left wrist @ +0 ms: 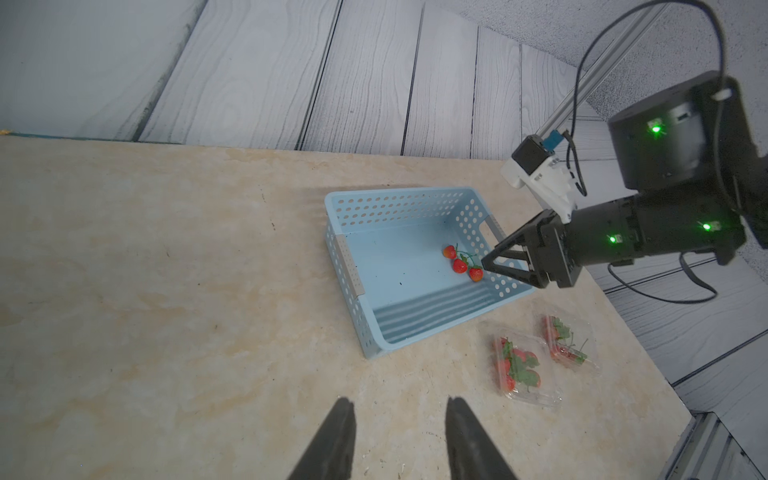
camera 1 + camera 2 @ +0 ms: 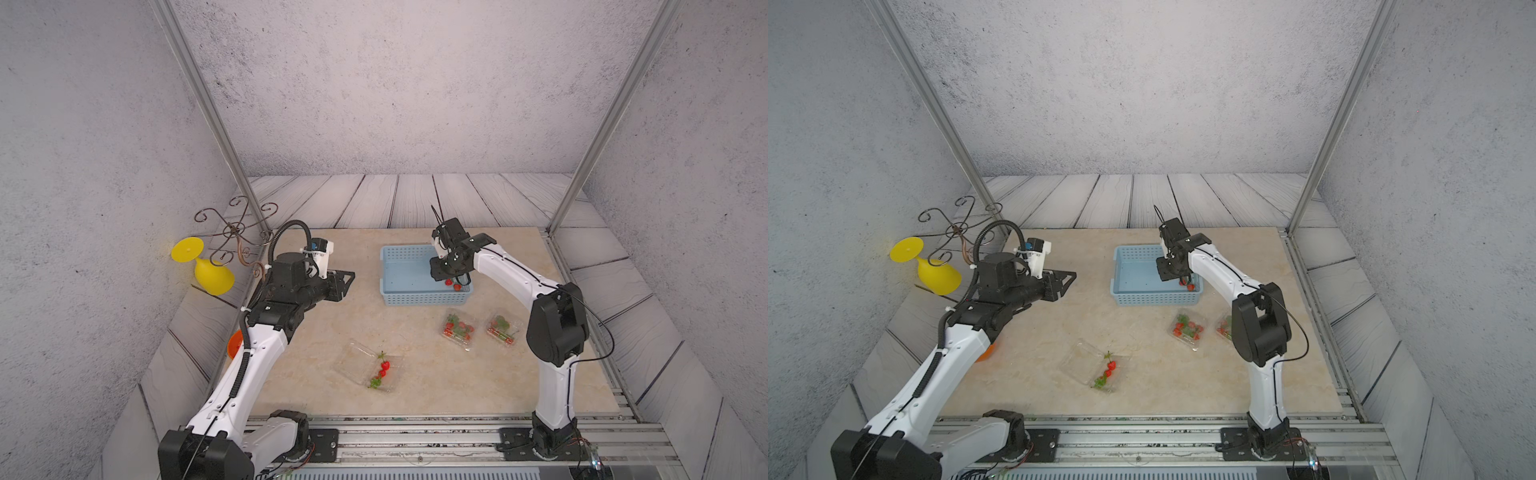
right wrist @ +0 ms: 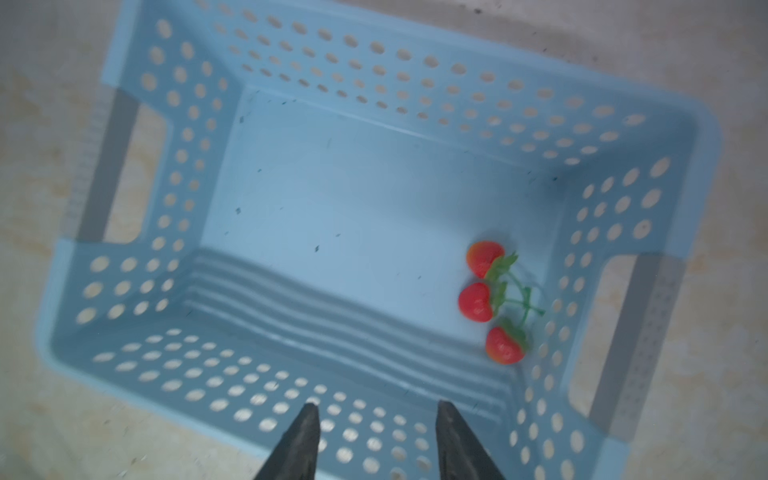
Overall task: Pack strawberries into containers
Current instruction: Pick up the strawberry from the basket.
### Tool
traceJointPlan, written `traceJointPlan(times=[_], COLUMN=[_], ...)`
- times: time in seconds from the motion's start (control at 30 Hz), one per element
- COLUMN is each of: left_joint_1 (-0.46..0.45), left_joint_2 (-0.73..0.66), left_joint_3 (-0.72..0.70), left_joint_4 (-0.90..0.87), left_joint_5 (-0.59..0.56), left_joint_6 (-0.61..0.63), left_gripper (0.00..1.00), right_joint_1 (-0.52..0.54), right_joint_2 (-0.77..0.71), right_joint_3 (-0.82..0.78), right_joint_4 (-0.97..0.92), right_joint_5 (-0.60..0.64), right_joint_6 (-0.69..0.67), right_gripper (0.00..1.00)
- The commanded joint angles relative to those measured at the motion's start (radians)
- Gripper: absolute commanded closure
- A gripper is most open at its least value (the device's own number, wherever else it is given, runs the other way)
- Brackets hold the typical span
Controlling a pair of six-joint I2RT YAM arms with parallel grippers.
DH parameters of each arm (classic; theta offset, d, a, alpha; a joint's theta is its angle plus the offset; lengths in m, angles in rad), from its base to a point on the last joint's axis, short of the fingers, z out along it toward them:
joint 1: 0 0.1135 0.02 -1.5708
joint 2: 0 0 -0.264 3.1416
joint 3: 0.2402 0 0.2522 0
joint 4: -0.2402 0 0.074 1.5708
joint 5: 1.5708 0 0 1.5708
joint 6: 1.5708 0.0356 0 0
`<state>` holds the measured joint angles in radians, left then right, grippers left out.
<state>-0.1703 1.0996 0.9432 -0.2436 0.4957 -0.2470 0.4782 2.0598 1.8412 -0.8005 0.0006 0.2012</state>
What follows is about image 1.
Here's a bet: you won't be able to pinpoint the clear clamshell container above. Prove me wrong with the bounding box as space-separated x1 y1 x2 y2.
532 299 601 375
479 321 562 408

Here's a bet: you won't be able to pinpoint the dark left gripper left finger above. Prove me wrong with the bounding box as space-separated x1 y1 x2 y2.
288 397 357 480

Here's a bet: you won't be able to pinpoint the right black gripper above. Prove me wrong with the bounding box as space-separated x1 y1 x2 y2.
481 71 759 289

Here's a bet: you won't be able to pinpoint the light blue perforated basket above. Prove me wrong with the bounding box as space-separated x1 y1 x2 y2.
325 187 533 359

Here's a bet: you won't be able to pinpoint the strawberry cluster right in basket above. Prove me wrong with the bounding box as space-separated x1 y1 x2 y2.
442 245 484 282

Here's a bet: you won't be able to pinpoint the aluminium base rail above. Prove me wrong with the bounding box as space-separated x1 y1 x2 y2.
659 412 766 480

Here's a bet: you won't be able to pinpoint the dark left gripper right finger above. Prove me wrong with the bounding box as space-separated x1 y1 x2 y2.
445 397 517 480

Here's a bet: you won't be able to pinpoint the aluminium frame post right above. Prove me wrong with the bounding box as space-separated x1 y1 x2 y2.
536 5 667 138

